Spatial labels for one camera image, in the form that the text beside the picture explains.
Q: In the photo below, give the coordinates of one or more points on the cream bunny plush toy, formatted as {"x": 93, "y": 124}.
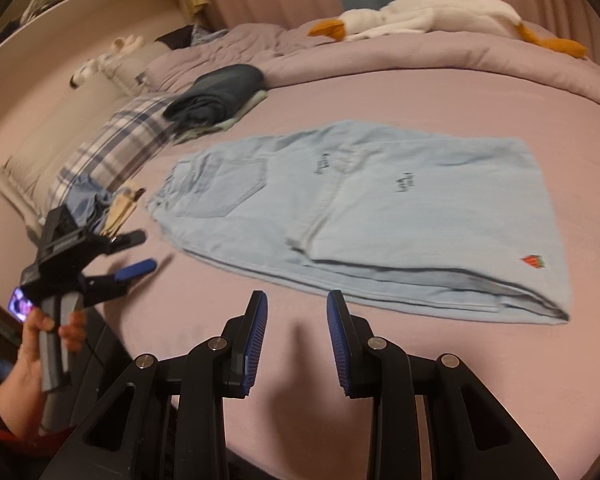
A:
{"x": 125, "y": 47}

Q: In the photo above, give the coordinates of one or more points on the white goose plush toy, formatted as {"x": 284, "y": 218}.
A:
{"x": 445, "y": 10}

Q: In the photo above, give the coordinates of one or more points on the plaid pillow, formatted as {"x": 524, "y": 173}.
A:
{"x": 110, "y": 150}

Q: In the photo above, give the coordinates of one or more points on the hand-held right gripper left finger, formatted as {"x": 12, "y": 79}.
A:
{"x": 256, "y": 342}

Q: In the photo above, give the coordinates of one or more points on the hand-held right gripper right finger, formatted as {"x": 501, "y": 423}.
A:
{"x": 338, "y": 342}

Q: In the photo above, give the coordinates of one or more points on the lilac duvet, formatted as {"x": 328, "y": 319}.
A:
{"x": 405, "y": 55}

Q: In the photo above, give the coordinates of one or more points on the person's left forearm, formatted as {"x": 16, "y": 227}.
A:
{"x": 15, "y": 415}

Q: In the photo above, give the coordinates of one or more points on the cream garment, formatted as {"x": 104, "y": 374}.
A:
{"x": 122, "y": 207}

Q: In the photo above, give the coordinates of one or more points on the plaid shirt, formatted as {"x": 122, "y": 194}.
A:
{"x": 207, "y": 36}

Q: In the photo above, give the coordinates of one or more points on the dark clothes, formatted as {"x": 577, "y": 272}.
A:
{"x": 177, "y": 37}

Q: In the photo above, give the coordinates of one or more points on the light blue denim shorts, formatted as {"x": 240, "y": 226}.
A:
{"x": 87, "y": 200}

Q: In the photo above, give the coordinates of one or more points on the phone with lit screen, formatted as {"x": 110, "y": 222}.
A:
{"x": 20, "y": 305}

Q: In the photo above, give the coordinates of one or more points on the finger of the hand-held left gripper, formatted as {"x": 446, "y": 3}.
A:
{"x": 127, "y": 241}
{"x": 135, "y": 269}

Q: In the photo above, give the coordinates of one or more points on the bed with pink sheet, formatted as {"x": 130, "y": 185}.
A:
{"x": 480, "y": 385}

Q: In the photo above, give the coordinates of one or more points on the light blue strawberry pants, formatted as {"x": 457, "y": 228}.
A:
{"x": 380, "y": 210}

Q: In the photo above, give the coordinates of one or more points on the beige pillow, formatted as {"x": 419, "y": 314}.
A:
{"x": 35, "y": 110}
{"x": 140, "y": 62}

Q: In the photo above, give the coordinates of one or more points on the person's left hand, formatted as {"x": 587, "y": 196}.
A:
{"x": 22, "y": 360}

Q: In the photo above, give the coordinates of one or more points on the folded dark blue jeans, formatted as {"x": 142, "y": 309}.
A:
{"x": 215, "y": 92}

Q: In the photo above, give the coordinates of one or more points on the folded pale green garment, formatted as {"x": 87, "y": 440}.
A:
{"x": 247, "y": 107}

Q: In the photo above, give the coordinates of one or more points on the white dog plush toy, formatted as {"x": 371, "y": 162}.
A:
{"x": 86, "y": 72}

